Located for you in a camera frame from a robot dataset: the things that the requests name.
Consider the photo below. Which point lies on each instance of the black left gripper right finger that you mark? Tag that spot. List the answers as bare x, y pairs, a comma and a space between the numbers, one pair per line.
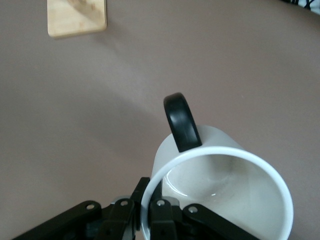
162, 222

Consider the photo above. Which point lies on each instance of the wooden mug tree stand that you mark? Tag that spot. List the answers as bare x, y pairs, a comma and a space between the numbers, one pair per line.
72, 22

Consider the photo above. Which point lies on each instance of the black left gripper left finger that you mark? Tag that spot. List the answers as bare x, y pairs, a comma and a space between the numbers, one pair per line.
117, 220

